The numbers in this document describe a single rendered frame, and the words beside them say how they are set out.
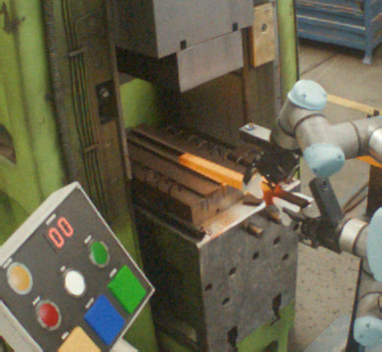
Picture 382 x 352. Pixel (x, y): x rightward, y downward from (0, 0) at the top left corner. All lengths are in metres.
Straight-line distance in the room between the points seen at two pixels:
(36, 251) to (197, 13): 0.61
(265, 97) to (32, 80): 0.77
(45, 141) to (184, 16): 0.40
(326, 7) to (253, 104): 3.45
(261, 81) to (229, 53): 0.35
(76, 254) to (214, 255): 0.48
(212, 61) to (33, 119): 0.42
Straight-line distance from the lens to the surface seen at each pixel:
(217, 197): 1.59
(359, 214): 1.96
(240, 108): 1.82
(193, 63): 1.40
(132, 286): 1.27
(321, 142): 1.24
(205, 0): 1.39
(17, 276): 1.09
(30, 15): 1.29
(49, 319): 1.11
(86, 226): 1.23
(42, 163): 1.40
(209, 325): 1.71
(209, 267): 1.58
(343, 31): 5.21
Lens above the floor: 1.82
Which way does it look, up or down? 29 degrees down
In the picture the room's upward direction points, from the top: 5 degrees counter-clockwise
